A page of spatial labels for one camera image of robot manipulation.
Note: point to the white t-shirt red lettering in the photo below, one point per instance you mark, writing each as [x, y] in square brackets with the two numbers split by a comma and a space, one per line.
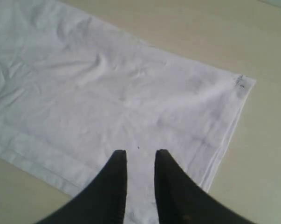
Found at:
[74, 88]

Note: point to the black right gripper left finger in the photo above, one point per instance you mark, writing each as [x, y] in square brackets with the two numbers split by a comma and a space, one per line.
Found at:
[103, 201]

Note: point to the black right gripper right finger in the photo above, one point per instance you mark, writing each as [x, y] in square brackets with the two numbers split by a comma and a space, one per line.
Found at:
[180, 200]

